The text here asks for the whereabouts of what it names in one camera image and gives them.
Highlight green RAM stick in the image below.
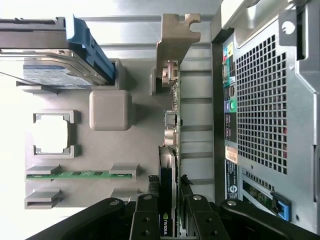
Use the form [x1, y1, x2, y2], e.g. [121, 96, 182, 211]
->
[24, 170, 133, 180]

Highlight blue case latch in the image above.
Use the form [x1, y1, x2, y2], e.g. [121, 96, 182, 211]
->
[271, 191, 293, 222]

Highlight grey parts rack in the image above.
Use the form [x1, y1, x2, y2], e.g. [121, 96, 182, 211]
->
[16, 58, 181, 211]

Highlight copper-topped CPU chip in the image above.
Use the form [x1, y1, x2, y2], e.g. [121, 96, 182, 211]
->
[32, 113, 73, 153]

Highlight black open PC case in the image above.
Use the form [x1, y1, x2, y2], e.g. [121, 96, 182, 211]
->
[211, 0, 320, 226]

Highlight hard disk in blue caddy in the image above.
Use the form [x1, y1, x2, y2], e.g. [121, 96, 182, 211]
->
[0, 13, 116, 89]

